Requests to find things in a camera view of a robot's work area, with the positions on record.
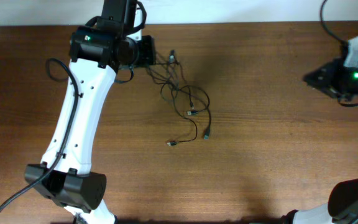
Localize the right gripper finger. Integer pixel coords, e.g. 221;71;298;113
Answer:
303;77;331;95
303;63;331;80

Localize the black usb cable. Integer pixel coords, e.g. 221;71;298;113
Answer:
154;58;213;141

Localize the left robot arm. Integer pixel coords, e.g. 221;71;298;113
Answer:
24;1;155;223

